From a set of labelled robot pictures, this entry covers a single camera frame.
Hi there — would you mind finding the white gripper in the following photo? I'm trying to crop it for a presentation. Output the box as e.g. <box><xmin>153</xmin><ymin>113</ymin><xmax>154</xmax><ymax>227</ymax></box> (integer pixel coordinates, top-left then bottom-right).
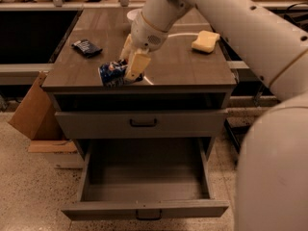
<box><xmin>119</xmin><ymin>13</ymin><xmax>168</xmax><ymax>81</ymax></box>

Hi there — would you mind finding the blue pepsi can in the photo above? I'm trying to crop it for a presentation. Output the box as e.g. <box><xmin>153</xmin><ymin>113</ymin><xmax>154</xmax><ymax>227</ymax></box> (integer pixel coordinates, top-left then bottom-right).
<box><xmin>98</xmin><ymin>60</ymin><xmax>143</xmax><ymax>88</ymax></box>

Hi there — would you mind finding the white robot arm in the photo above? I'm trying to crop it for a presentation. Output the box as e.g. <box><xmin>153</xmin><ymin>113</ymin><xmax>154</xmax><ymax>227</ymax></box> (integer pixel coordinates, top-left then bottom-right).
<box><xmin>121</xmin><ymin>0</ymin><xmax>308</xmax><ymax>231</ymax></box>

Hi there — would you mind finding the closed top drawer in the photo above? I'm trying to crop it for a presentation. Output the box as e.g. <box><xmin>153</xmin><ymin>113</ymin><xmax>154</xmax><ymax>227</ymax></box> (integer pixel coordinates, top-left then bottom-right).
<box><xmin>55</xmin><ymin>110</ymin><xmax>226</xmax><ymax>139</ymax></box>

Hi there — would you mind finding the grey drawer cabinet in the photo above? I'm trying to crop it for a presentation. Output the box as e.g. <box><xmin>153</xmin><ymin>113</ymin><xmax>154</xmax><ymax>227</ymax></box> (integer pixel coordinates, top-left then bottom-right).
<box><xmin>41</xmin><ymin>6</ymin><xmax>238</xmax><ymax>222</ymax></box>

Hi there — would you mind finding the open middle drawer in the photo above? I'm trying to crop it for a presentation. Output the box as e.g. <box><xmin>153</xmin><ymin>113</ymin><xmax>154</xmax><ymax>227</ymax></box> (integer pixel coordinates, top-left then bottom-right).
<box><xmin>63</xmin><ymin>138</ymin><xmax>229</xmax><ymax>220</ymax></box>

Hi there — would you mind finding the white ceramic bowl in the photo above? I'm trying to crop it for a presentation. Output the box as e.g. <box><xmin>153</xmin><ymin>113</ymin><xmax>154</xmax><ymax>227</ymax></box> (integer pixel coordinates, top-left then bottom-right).
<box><xmin>126</xmin><ymin>9</ymin><xmax>141</xmax><ymax>24</ymax></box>

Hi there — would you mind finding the dark blue snack packet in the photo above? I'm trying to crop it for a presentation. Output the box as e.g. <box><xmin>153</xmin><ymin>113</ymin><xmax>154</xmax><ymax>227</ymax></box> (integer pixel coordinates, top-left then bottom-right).
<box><xmin>71</xmin><ymin>38</ymin><xmax>102</xmax><ymax>58</ymax></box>

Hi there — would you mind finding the yellow sponge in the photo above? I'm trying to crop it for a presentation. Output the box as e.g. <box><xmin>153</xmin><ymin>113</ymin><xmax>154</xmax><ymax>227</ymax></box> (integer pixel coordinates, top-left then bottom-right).
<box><xmin>192</xmin><ymin>31</ymin><xmax>220</xmax><ymax>53</ymax></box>

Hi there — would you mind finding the brown cardboard box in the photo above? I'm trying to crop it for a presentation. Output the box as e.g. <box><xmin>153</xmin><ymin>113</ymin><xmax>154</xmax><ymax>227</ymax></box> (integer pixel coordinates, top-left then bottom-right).
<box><xmin>9</xmin><ymin>72</ymin><xmax>83</xmax><ymax>168</ymax></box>

